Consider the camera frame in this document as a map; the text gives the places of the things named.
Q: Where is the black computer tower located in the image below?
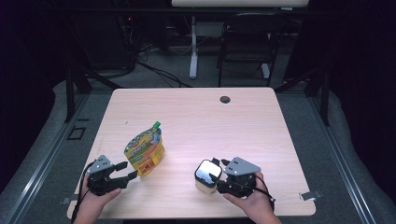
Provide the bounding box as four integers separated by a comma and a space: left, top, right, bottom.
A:
71, 12, 136, 71

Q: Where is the left hand-held gripper black cable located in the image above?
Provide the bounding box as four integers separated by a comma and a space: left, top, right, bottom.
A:
70, 161, 94, 224

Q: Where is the person's left hand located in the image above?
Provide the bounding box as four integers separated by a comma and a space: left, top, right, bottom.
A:
76, 175, 122, 217

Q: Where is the black folding chair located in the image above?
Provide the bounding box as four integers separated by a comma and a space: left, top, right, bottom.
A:
217, 12, 289, 88

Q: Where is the hand-held gripper black cable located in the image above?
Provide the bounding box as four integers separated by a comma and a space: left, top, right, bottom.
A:
70, 161, 94, 224
253, 174, 276, 213

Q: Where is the white desk leg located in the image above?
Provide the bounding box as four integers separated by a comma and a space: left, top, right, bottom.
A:
189, 15, 199, 80

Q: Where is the aluminium floor rail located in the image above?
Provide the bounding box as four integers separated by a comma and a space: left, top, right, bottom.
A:
306, 92, 377, 224
6, 92, 92, 224

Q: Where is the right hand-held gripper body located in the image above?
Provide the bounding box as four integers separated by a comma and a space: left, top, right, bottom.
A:
222, 156, 262, 199

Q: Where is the person's right hand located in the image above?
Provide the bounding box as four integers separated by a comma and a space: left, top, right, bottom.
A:
222, 171, 276, 218

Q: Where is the yellow spout pouch green cap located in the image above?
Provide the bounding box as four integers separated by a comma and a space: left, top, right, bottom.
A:
123, 120, 166, 177

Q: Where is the black metal stand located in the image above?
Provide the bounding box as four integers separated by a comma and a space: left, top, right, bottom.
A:
274, 62, 331, 127
64, 62, 122, 124

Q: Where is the clear jar with black lid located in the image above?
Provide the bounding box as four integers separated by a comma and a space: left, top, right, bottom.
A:
194, 157, 223, 194

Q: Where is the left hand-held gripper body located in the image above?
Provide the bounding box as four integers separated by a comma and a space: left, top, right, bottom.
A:
86, 154, 119, 197

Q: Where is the grey tape strip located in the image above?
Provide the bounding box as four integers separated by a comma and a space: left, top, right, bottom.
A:
299, 189, 323, 202
61, 194, 79, 205

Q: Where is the right hand-held gripper black cable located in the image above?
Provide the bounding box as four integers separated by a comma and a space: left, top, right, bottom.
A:
253, 174, 276, 213

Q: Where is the black floor cable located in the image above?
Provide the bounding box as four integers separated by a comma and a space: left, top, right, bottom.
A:
136, 60, 192, 89

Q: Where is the white desk top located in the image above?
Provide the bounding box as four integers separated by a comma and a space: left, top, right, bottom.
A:
171, 0, 310, 7

